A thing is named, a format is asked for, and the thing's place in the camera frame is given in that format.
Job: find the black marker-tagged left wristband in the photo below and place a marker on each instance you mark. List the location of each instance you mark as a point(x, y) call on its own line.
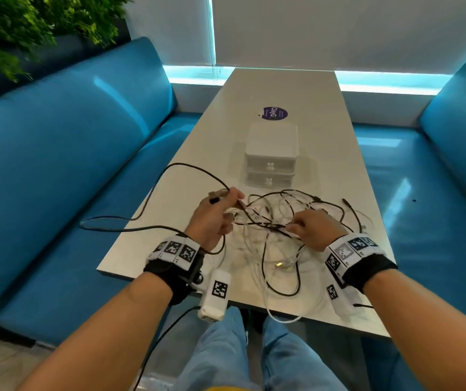
point(176, 252)

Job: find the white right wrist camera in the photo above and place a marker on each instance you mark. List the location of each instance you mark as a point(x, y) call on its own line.
point(341, 301)

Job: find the black marker-tagged right wristband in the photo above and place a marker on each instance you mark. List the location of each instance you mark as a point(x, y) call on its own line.
point(355, 250)

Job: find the person's left hand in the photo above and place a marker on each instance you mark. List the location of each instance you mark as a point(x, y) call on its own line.
point(210, 219)

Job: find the person's left forearm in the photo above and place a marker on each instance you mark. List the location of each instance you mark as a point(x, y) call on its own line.
point(107, 333)

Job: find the round purple sticker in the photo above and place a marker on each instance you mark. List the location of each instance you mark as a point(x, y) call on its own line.
point(274, 113)

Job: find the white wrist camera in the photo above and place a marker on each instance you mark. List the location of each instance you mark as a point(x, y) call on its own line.
point(341, 301)
point(216, 293)

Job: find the person's right forearm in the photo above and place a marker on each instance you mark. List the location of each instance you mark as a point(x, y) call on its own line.
point(432, 325)

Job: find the white box with drawers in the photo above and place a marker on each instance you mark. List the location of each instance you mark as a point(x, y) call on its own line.
point(271, 138)

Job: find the person's blue jeans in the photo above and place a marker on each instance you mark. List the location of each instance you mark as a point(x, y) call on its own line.
point(216, 354)

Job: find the person's yellow shirt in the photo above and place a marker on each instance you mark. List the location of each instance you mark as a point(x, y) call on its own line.
point(229, 389)

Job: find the person's right hand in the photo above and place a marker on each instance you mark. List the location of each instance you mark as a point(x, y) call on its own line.
point(318, 230)

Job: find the blue leather sofa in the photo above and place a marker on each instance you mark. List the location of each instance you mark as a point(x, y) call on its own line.
point(54, 166)
point(440, 199)

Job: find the green leafy plant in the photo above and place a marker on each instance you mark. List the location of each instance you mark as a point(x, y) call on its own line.
point(13, 20)

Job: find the white table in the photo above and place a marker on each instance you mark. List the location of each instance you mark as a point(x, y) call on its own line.
point(282, 89)

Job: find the black marker-tagged wristband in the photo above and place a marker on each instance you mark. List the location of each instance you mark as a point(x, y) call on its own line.
point(176, 252)
point(355, 250)

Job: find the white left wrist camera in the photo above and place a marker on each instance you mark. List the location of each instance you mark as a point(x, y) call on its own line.
point(216, 293)

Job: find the cyan light strip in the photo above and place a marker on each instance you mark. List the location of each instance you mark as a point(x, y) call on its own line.
point(192, 75)

